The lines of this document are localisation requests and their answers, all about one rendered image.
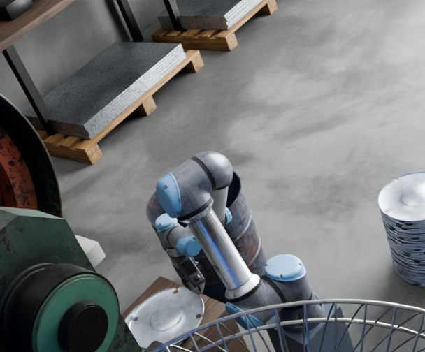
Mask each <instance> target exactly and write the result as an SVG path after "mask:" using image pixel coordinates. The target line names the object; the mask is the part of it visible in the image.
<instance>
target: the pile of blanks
mask: <svg viewBox="0 0 425 352"><path fill-rule="evenodd" d="M380 212H381V214H382V222H383V224H384V229H385V232H386V234H387V241H388V243H389V248H390V252H391V257H392V261H393V263H394V267H395V271H396V273H397V275H398V276H399V277H400V278H401V279H402V280H403V281H405V282H407V283H409V284H412V285H413V286H415V284H416V285H417V286H418V287H424V288H425V221H418V222H405V221H398V220H395V219H392V218H391V217H388V216H387V215H386V214H385V213H386V212H383V211H382V210H381V209H380Z"/></svg>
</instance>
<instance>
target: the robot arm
mask: <svg viewBox="0 0 425 352"><path fill-rule="evenodd" d="M232 179H233V168H232V165H231V163H230V161H229V160H228V159H227V158H226V157H225V156H224V155H222V154H220V153H217V152H211V151H207V152H200V153H198V154H195V155H194V156H193V157H192V158H190V159H189V160H187V161H185V162H184V163H183V164H181V165H180V166H178V167H177V168H176V169H174V170H172V171H171V172H169V173H167V174H166V175H165V176H164V177H162V178H161V179H160V180H159V181H158V182H157V185H156V192H157V196H158V199H159V202H160V203H161V206H162V207H163V209H164V210H165V211H166V213H165V214H163V215H161V216H160V217H158V218H157V220H156V221H155V226H156V228H157V232H158V233H159V235H160V237H161V239H162V241H163V243H164V245H165V247H166V248H167V250H166V252H168V253H169V254H170V256H171V258H172V259H173V260H174V261H172V262H171V263H172V265H173V267H174V269H175V271H176V272H177V273H178V274H179V275H180V276H181V282H182V284H183V285H184V286H185V287H186V288H188V289H189V290H191V291H192V292H194V293H196V294H199V295H200V294H202V293H203V289H204V285H205V276H206V275H205V271H204V269H203V268H202V266H201V265H198V264H199V263H198V262H196V261H195V259H194V258H193V257H194V256H196V255H197V254H198V253H199V252H200V250H201V248H202V250H203V251H204V253H205V254H206V256H207V257H208V259H209V261H210V262H211V264H212V266H213V267H214V269H215V271H216V272H217V274H218V275H219V277H220V279H221V280H222V282H223V284H224V285H225V287H226V293H225V296H226V298H227V300H228V301H229V302H227V303H226V304H225V308H226V310H227V312H228V313H229V315H232V314H236V313H239V312H242V311H246V310H250V309H256V308H260V307H265V306H269V305H276V304H282V303H287V302H296V301H302V300H320V298H319V297H318V296H317V295H316V294H315V293H314V292H313V291H312V288H311V285H310V282H309V280H308V276H307V274H306V269H305V268H304V266H303V264H302V262H301V260H300V259H299V258H297V257H296V256H293V255H289V254H285V255H283V254H282V255H278V256H274V257H272V258H271V259H269V260H268V261H267V262H266V264H265V267H264V273H265V274H263V275H262V276H261V277H259V276H258V275H257V274H251V272H250V271H249V269H248V268H247V266H246V264H245V262H244V261H243V259H242V258H241V256H240V254H239V253H238V251H237V249H236V248H235V246H234V244H233V242H232V241H231V239H230V237H229V236H228V234H227V233H226V231H225V229H224V227H225V226H226V225H227V224H228V223H229V222H230V221H231V220H232V216H231V213H230V211H229V210H228V208H227V207H226V200H227V194H228V186H229V185H230V183H231V182H232ZM176 218H177V219H178V221H180V222H184V223H186V224H187V227H186V228H184V227H182V226H181V225H180V224H179V223H178V222H177V219H176ZM197 286H199V290H198V288H197ZM306 311H307V317H308V319H309V318H324V305H323V304H317V305H306ZM277 312H278V316H279V319H280V322H284V321H295V320H302V319H303V305H299V306H293V307H284V308H279V309H277ZM274 315H275V314H274V311H273V309H270V310H267V311H261V312H257V313H254V314H248V316H249V317H250V318H251V319H252V321H253V322H254V324H255V325H256V326H257V327H259V326H263V325H264V324H265V323H266V322H267V321H269V320H270V319H271V318H272V317H274ZM282 328H283V329H285V330H286V331H288V332H292V333H302V332H303V324H295V325H284V326H282Z"/></svg>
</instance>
